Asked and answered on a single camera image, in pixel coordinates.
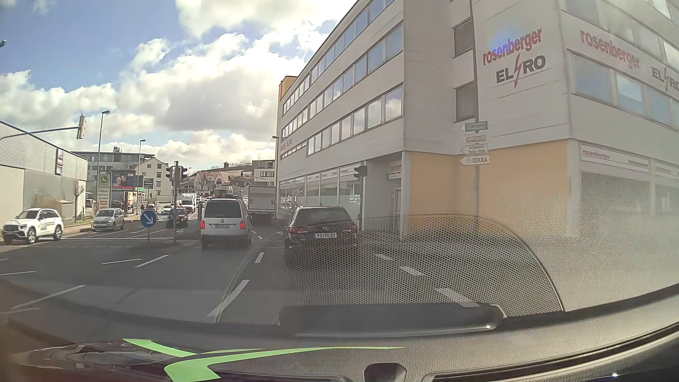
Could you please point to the bare small tree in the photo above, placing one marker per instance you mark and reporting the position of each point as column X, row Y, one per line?
column 78, row 199

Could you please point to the grey asphalt road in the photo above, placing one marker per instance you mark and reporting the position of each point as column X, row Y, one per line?
column 175, row 276

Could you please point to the direction signs on post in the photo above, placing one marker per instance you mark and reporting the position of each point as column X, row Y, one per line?
column 475, row 154

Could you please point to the dark blue car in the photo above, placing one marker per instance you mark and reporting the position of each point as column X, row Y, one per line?
column 177, row 216

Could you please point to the lamp post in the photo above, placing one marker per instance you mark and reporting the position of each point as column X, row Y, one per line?
column 99, row 148
column 139, row 175

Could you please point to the grey hall building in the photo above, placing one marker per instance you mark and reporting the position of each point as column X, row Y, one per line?
column 32, row 170

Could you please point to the silver car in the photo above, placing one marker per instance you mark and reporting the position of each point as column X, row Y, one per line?
column 107, row 219

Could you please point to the black car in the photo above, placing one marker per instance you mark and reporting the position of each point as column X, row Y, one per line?
column 321, row 229

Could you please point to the silver van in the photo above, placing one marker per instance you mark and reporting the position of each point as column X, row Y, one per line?
column 225, row 223

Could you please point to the large white office building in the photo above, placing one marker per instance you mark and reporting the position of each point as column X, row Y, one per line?
column 477, row 106

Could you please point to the white gabled house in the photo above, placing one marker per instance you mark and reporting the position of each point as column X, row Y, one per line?
column 155, row 178

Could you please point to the row of houses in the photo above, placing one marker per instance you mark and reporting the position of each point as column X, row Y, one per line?
column 223, row 178

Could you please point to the billboard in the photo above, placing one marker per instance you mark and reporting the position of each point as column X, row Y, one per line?
column 123, row 180

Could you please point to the grey flat-roofed building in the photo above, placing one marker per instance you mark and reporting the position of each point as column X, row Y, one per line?
column 111, row 159

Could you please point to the traffic light on post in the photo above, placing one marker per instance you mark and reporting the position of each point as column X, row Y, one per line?
column 175, row 185

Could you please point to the blue arrow road sign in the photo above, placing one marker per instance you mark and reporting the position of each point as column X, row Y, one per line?
column 148, row 218

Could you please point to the car's own bonnet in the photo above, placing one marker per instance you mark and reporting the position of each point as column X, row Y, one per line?
column 477, row 345

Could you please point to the road markings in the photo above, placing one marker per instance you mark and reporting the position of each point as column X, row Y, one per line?
column 229, row 298

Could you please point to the white box lorry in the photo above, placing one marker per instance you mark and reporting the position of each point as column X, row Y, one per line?
column 262, row 201

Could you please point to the tall sign pylon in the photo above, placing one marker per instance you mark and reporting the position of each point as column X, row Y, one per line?
column 103, row 191

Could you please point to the white SUV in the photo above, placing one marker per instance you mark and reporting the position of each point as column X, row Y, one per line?
column 33, row 224

